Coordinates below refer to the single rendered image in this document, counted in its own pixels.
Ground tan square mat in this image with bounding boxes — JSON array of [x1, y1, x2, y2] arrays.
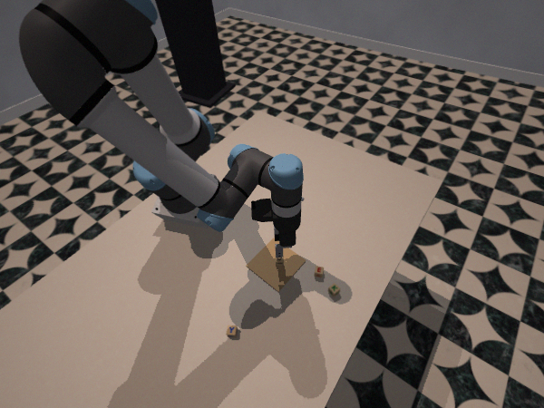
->
[[246, 238, 306, 292]]

